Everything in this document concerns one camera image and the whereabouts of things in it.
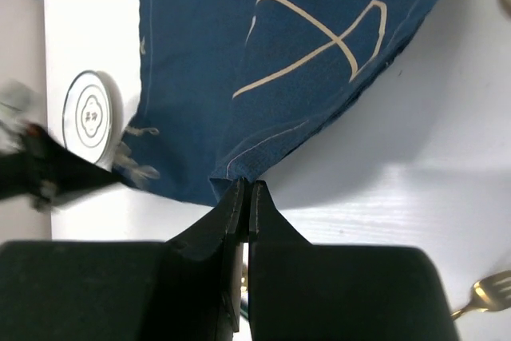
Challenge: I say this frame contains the white plate green rim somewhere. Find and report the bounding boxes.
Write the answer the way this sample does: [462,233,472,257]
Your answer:
[61,70,123,169]

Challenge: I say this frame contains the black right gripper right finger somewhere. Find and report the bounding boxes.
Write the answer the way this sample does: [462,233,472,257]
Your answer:
[248,181,458,341]

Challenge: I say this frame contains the blue fish-print placemat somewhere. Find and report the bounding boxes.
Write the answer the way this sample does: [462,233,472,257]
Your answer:
[113,0,438,206]

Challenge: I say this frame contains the gold fork green handle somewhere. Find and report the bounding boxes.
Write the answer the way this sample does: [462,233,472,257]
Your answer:
[450,270,511,321]

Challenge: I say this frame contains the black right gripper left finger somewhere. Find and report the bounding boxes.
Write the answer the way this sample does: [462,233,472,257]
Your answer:
[1,180,244,340]

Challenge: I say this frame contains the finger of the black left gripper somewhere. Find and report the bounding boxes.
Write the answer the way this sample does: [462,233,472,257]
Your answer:
[1,123,121,209]

